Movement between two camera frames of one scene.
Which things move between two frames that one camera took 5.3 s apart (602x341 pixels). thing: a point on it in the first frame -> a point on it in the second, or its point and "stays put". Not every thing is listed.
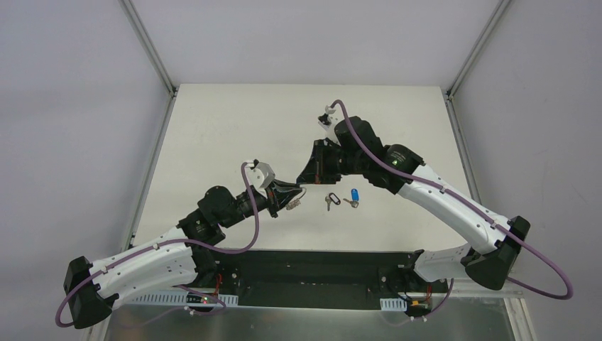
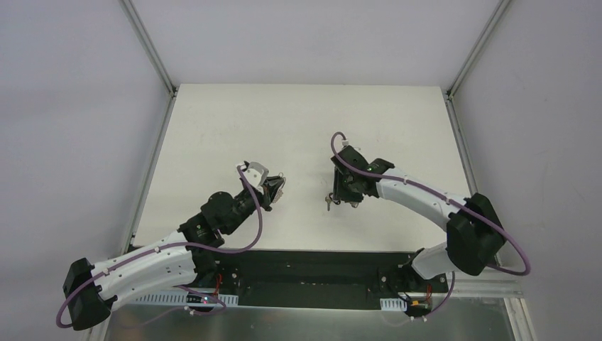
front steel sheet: (458, 321) stays put
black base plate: (326, 279) stays put
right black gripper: (321, 161) -> (339, 189)
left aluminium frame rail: (140, 28) stays put
